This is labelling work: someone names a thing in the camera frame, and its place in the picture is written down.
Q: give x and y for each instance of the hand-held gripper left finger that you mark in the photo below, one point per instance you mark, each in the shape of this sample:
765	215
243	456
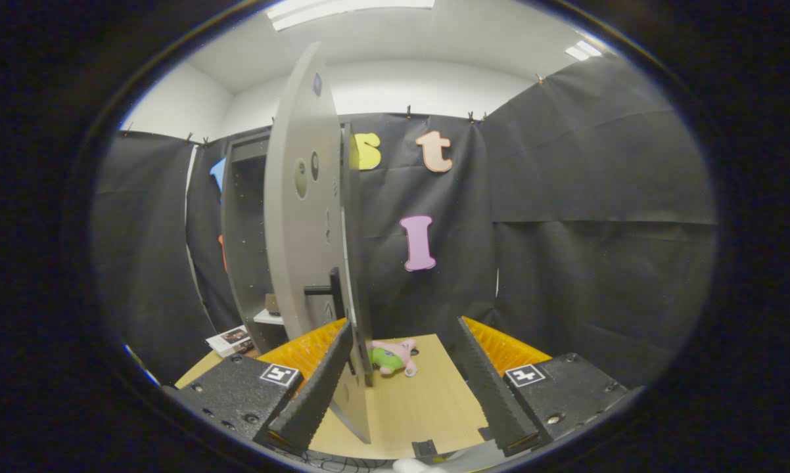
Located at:
319	394

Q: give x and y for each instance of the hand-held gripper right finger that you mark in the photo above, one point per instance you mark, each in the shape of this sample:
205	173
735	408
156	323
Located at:
490	387

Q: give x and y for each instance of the brown fuzzy shoe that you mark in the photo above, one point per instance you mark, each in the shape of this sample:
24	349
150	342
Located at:
272	305

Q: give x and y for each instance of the grey shoe cabinet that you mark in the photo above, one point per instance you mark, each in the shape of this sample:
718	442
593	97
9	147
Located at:
240	230

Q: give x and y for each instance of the pink green plush toy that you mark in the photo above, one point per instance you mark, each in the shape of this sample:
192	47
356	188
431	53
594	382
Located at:
392	358

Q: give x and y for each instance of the small black table clamp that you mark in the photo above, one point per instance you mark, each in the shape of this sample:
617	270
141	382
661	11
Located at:
424	449

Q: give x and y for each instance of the black backdrop cloth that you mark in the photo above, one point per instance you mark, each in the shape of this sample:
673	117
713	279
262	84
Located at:
599	197

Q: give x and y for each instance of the small ceiling light panel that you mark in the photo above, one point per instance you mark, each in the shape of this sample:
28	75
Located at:
582	50

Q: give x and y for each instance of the long ceiling light panel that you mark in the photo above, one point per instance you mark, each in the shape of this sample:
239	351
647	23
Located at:
342	10

